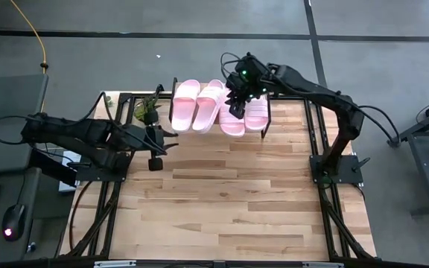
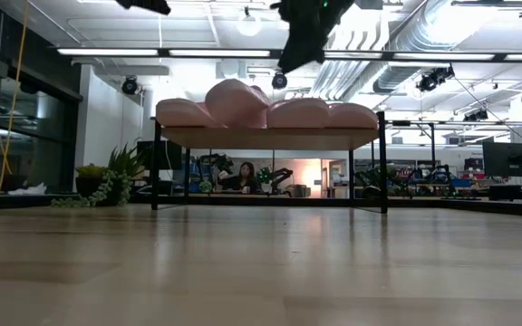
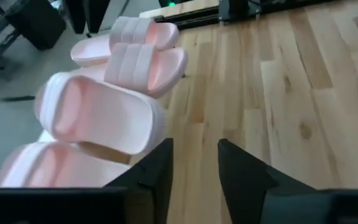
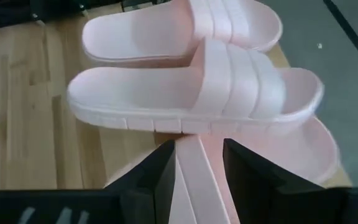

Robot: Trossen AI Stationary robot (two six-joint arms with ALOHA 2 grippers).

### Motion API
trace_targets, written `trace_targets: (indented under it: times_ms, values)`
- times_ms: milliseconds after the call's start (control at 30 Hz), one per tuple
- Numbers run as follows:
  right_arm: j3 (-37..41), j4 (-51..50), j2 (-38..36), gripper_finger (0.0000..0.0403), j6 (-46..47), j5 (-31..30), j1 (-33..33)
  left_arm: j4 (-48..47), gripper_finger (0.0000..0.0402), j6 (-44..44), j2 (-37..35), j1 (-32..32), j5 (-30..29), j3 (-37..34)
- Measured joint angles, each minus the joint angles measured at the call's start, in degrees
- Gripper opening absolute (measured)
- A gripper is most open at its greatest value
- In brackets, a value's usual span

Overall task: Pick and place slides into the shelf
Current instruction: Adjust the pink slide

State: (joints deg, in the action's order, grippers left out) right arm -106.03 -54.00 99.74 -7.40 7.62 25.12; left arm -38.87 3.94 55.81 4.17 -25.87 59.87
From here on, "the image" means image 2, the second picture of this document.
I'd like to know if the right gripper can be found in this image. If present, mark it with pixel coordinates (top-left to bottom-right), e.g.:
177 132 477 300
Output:
270 0 357 75

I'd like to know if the pink rubber slide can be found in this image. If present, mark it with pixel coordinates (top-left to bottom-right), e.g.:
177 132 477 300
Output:
266 97 333 129
204 78 274 129
155 98 219 129
326 102 380 130

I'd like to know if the black round ceiling speaker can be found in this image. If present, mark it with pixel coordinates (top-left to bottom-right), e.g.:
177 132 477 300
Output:
271 71 289 91
121 75 140 96

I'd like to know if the round white ceiling lamp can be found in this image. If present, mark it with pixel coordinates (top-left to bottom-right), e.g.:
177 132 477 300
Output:
237 6 263 38

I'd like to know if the overhead light bar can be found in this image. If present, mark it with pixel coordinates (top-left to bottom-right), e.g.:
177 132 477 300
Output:
47 44 522 63

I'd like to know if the black ceiling spotlight cluster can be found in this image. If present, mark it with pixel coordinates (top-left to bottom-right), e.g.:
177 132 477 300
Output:
414 65 456 93

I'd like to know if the person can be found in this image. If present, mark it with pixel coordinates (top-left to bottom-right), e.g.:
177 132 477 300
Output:
218 161 262 196

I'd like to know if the black computer monitor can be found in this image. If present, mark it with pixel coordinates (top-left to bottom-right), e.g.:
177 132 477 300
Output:
482 141 522 178
136 139 183 171

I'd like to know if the potted succulent plant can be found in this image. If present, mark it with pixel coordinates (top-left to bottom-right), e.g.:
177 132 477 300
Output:
51 143 148 209

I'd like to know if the small black ceiling spotlight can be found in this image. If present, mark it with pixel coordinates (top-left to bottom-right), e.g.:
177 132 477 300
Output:
462 108 489 123

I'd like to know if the white crumpled cloth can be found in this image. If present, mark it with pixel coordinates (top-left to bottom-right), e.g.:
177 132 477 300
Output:
6 181 49 197

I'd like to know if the wooden shelf with black frame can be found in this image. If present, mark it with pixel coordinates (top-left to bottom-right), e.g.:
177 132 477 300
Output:
150 110 389 215

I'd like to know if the silver ventilation duct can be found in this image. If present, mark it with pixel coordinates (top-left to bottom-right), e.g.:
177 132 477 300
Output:
308 0 484 103

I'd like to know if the yellow cable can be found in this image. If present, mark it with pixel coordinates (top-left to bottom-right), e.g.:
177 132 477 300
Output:
0 0 31 196

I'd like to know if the black aluminium table frame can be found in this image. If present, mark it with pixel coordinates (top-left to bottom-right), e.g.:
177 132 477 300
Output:
0 192 522 219

